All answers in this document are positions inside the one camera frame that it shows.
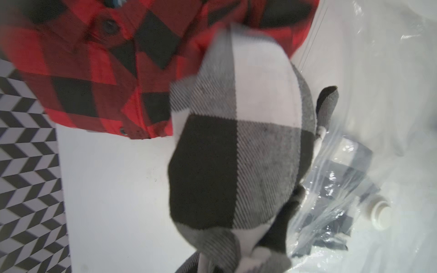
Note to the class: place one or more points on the white bag valve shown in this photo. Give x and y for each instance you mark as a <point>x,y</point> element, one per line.
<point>381,214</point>

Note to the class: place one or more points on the grey white checked shirt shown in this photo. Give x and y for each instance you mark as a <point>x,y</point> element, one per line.
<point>247,131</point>

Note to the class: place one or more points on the clear vacuum bag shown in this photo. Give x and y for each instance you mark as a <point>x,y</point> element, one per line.
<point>381,144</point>

